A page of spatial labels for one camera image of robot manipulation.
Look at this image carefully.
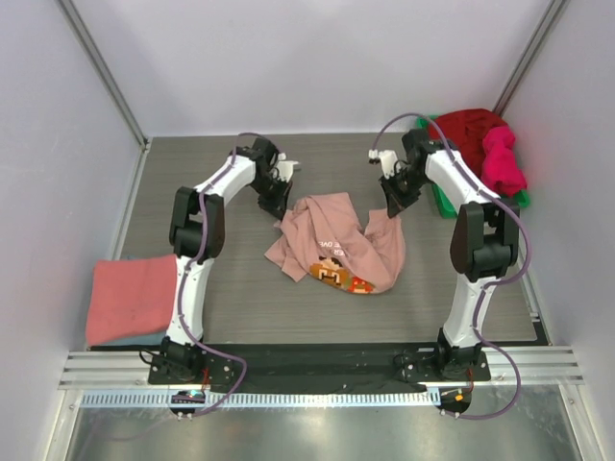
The aluminium corner post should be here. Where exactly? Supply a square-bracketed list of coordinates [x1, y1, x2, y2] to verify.
[56, 0, 148, 151]
[493, 0, 570, 116]

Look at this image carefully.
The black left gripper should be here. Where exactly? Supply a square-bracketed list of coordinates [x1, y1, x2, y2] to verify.
[248, 174, 292, 222]

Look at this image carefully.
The pink printed t shirt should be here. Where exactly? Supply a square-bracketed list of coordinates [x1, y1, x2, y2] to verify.
[265, 192, 406, 295]

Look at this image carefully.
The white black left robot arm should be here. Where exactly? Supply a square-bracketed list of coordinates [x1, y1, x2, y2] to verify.
[148, 133, 294, 384]

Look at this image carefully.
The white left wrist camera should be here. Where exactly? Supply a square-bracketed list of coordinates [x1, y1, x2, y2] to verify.
[272, 153, 302, 182]

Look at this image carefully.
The folded salmon t shirt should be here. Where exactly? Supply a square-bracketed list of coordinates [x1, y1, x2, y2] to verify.
[85, 254, 178, 346]

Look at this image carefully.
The dark red t shirt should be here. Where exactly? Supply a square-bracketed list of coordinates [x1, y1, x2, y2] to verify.
[434, 109, 507, 177]

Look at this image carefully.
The magenta t shirt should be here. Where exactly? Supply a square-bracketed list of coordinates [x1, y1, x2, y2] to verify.
[480, 126, 528, 197]

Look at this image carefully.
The aluminium front frame rail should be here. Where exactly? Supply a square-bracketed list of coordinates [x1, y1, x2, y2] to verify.
[59, 346, 584, 390]

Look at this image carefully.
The right aluminium corner post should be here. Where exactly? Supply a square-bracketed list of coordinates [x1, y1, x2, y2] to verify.
[493, 0, 570, 116]

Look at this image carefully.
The white slotted cable duct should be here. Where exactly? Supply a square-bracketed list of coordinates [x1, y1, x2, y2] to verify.
[81, 388, 440, 410]

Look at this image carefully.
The left aluminium corner post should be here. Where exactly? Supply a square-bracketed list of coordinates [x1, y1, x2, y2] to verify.
[56, 0, 148, 151]

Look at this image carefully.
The green plastic bin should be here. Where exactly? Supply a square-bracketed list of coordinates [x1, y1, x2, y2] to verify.
[415, 118, 530, 219]

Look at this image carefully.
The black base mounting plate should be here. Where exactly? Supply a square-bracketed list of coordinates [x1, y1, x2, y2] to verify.
[139, 338, 491, 386]

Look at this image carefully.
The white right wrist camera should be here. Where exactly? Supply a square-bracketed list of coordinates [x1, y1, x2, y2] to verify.
[368, 149, 398, 179]

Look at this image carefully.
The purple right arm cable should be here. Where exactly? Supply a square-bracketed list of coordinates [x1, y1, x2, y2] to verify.
[368, 112, 534, 421]

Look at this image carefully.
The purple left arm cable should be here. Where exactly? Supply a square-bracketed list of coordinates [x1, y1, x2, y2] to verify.
[172, 132, 250, 417]

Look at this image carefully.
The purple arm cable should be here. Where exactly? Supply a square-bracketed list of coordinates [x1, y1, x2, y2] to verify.
[172, 132, 250, 417]
[368, 112, 534, 421]

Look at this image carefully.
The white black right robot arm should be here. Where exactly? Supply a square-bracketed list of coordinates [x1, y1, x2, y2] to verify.
[368, 129, 519, 380]

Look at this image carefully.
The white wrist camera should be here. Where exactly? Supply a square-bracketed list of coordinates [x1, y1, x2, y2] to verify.
[272, 153, 302, 182]
[368, 149, 398, 179]

